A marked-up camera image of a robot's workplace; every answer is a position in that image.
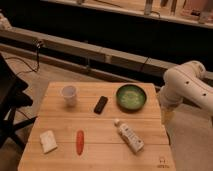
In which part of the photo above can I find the green bowl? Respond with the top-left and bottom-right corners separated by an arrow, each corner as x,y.
116,84 -> 147,111

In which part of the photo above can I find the black eraser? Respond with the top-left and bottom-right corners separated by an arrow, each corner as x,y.
94,96 -> 108,114

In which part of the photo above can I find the white squeeze bottle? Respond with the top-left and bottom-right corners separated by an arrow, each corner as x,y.
114,119 -> 144,154

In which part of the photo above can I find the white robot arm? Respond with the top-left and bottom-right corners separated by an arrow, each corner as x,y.
158,61 -> 213,124

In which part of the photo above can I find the red carrot toy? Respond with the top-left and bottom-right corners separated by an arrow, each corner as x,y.
76,130 -> 84,155

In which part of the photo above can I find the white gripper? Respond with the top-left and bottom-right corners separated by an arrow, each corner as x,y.
158,86 -> 183,125

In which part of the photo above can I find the black office chair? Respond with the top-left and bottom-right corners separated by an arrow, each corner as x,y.
0,54 -> 36,149

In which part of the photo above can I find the black cable on floor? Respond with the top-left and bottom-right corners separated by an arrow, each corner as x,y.
4,39 -> 45,76

